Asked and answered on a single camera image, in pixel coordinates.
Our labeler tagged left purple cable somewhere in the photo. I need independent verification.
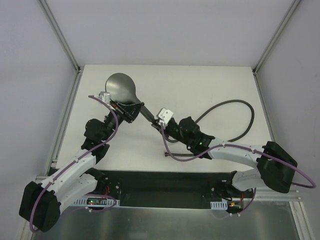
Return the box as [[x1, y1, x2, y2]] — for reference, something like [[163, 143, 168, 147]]
[[29, 94, 119, 233]]

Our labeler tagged right aluminium frame post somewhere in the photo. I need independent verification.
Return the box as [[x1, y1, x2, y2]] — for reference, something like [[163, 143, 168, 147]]
[[252, 0, 303, 76]]

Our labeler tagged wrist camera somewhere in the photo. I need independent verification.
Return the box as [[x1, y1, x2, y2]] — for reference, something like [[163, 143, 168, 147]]
[[155, 108, 174, 126], [98, 91, 111, 104]]

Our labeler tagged aluminium frame post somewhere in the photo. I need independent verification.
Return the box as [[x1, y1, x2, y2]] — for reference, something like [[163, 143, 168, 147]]
[[37, 0, 82, 74], [252, 0, 303, 76]]

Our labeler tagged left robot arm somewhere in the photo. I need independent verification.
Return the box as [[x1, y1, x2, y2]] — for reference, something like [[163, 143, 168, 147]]
[[19, 101, 145, 233]]

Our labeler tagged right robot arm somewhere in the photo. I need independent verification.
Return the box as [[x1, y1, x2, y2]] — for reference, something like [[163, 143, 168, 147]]
[[153, 117, 298, 198]]

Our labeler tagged dark grey flexible hose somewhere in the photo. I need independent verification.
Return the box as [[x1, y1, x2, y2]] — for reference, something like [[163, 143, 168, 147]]
[[163, 99, 256, 158]]

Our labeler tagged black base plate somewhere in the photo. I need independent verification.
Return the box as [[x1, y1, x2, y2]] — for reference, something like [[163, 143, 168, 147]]
[[86, 168, 253, 209]]

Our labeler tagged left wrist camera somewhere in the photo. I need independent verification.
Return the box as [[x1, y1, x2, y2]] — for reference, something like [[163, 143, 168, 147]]
[[98, 91, 111, 104]]

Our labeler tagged white cable duct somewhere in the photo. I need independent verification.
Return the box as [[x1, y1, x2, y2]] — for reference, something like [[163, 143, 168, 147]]
[[71, 196, 120, 208], [210, 199, 244, 211]]

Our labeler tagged left white cable duct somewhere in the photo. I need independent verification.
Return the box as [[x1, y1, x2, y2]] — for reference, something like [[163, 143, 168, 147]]
[[71, 196, 120, 208]]

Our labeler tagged grey shower head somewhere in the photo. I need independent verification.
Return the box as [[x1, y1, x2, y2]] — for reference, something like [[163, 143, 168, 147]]
[[105, 73, 155, 123]]

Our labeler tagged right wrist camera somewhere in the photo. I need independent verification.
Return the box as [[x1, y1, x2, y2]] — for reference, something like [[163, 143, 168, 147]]
[[155, 108, 174, 126]]

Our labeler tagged right white cable duct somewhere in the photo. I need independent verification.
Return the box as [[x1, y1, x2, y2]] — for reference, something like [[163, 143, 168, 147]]
[[210, 199, 244, 211]]

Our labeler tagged left aluminium frame post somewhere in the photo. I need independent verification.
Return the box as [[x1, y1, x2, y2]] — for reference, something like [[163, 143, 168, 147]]
[[37, 0, 82, 74]]

